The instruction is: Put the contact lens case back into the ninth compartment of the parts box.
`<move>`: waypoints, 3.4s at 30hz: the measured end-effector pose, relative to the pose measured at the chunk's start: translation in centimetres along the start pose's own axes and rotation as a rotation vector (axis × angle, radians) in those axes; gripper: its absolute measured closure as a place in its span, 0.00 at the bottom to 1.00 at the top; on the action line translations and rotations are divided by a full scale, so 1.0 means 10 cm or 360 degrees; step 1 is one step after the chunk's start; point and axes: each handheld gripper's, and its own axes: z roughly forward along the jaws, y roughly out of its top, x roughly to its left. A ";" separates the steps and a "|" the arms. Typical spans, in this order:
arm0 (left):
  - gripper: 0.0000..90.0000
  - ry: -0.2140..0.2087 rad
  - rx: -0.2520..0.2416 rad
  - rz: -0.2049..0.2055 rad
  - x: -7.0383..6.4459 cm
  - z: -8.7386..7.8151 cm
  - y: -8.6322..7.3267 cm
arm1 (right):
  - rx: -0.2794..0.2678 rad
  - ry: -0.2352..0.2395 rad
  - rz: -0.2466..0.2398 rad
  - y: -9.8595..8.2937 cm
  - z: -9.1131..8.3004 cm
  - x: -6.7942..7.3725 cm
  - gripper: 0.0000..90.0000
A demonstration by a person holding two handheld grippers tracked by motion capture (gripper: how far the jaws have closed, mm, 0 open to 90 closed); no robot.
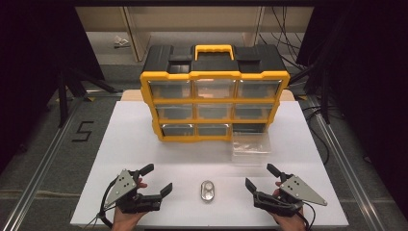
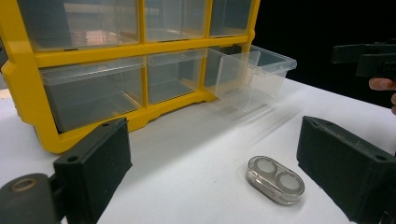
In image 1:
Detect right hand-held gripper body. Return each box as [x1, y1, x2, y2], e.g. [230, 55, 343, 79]
[252, 174, 329, 218]

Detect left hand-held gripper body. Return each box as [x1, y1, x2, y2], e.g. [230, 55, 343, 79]
[105, 168, 164, 215]

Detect single clear plastic drawer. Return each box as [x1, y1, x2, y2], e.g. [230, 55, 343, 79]
[230, 131, 273, 167]

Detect silver oval metal piece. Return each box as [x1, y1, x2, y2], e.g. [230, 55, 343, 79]
[199, 179, 217, 203]

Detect yellow black organizer cabinet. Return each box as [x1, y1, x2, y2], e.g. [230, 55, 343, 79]
[140, 43, 292, 143]

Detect person's right hand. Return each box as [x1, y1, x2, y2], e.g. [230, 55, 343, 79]
[270, 181, 308, 231]

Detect person's left hand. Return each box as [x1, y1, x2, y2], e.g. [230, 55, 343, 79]
[111, 178, 149, 231]

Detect set of clear cabinet drawers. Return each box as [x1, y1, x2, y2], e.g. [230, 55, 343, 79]
[148, 79, 283, 138]

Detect black metal stand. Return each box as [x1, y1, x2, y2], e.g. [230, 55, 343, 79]
[288, 62, 332, 125]
[56, 65, 124, 129]

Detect crumpled white paper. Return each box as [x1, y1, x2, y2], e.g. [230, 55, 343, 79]
[113, 35, 132, 49]

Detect dark curtain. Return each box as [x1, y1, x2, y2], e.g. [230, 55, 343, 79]
[0, 0, 106, 176]
[295, 0, 408, 223]

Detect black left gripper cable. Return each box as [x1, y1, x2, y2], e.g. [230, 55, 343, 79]
[97, 175, 120, 230]

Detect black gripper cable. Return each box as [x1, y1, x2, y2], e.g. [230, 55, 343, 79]
[296, 201, 318, 231]
[97, 175, 120, 230]

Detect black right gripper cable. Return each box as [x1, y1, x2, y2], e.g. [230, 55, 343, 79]
[296, 201, 318, 231]

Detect metal floor rail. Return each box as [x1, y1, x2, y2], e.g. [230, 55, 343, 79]
[307, 95, 388, 231]
[0, 95, 85, 231]

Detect beige wooden furniture frame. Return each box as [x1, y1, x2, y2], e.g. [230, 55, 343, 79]
[75, 6, 315, 64]

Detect bundle of black hanging cables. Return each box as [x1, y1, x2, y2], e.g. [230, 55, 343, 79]
[258, 6, 310, 70]

